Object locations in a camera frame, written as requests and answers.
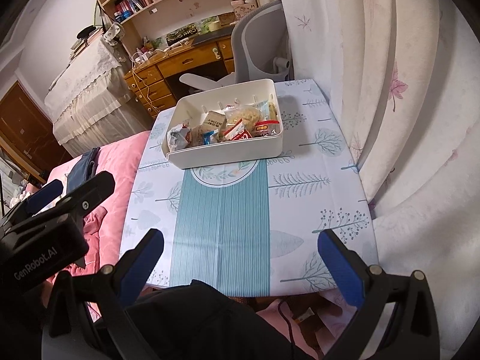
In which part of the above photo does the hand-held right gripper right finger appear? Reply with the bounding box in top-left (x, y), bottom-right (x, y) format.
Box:
top-left (318, 228), bottom-right (441, 360)

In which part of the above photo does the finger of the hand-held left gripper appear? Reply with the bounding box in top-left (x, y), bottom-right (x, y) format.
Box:
top-left (56, 170), bottom-right (116, 229)
top-left (28, 179), bottom-right (64, 214)

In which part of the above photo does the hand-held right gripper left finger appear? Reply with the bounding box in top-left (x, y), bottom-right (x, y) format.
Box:
top-left (48, 228), bottom-right (164, 360)

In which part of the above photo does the white plastic storage bin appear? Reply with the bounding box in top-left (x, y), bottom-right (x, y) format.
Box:
top-left (166, 79), bottom-right (284, 169)

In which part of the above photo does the beige cracker packet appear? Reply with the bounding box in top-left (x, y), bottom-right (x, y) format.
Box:
top-left (200, 110), bottom-right (227, 130)

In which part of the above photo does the dark brown red packet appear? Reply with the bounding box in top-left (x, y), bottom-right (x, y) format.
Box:
top-left (252, 118), bottom-right (282, 137)

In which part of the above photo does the white red-edged snack packet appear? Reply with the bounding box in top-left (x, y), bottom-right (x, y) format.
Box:
top-left (225, 124), bottom-right (253, 141)

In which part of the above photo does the clear yellow puff packet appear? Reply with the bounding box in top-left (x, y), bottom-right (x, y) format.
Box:
top-left (262, 99), bottom-right (279, 121)

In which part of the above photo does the clear pale flake packet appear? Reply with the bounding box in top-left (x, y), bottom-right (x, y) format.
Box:
top-left (225, 105), bottom-right (263, 128)

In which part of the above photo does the dark blue cloth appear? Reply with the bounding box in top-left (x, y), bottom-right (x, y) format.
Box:
top-left (65, 147), bottom-right (101, 192)

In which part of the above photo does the brown wooden door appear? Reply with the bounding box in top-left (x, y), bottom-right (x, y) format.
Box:
top-left (0, 80), bottom-right (72, 184)

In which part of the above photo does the leaf print tablecloth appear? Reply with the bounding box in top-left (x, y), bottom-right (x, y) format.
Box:
top-left (120, 79), bottom-right (377, 299)

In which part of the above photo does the white lace cover cloth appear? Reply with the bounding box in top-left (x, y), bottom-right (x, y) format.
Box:
top-left (44, 37), bottom-right (136, 149)

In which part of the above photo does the stack of books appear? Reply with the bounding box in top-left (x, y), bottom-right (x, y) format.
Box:
top-left (69, 26), bottom-right (104, 61)

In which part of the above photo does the white floral curtain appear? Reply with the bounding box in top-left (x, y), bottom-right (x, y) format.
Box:
top-left (274, 0), bottom-right (480, 360)

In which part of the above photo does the wooden desk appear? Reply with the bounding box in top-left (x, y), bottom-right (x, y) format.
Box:
top-left (124, 26), bottom-right (241, 119)

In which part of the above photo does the black printed box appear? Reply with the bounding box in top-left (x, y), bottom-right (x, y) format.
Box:
top-left (165, 26), bottom-right (199, 44)

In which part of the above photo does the wooden bookshelf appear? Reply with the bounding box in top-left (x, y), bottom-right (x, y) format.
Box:
top-left (83, 0), bottom-right (263, 51)

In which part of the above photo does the grey office chair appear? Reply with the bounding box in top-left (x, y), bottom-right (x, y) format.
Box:
top-left (179, 0), bottom-right (293, 94)

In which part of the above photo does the black floor cable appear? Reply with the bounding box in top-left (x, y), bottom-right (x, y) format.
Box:
top-left (277, 298), bottom-right (301, 360)

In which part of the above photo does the white power cable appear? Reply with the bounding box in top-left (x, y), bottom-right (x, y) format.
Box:
top-left (129, 50), bottom-right (155, 111)

